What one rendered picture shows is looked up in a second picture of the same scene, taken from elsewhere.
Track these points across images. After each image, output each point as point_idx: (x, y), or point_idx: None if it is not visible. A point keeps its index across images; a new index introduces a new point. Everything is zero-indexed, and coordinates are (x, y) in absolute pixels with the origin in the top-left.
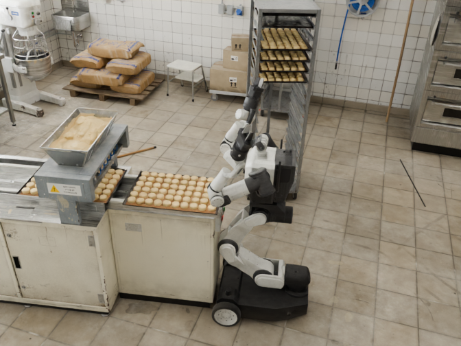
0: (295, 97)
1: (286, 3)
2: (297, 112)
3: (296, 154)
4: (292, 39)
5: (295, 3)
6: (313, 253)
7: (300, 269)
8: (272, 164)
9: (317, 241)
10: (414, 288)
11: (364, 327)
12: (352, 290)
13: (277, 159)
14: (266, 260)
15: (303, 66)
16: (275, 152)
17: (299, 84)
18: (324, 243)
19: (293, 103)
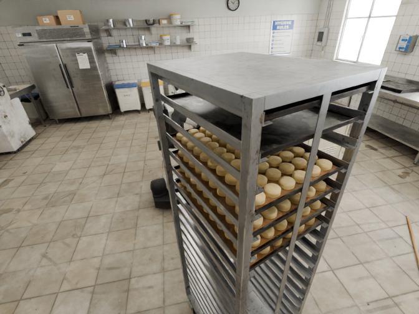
0: (212, 261)
1: (224, 61)
2: (197, 250)
3: (191, 270)
4: (215, 146)
5: (206, 62)
6: (156, 240)
7: (156, 179)
8: (164, 103)
9: (154, 255)
10: (78, 243)
11: (120, 205)
12: (126, 223)
13: (163, 105)
14: (176, 177)
15: (187, 182)
16: (166, 107)
17: (197, 217)
18: (148, 255)
19: (219, 283)
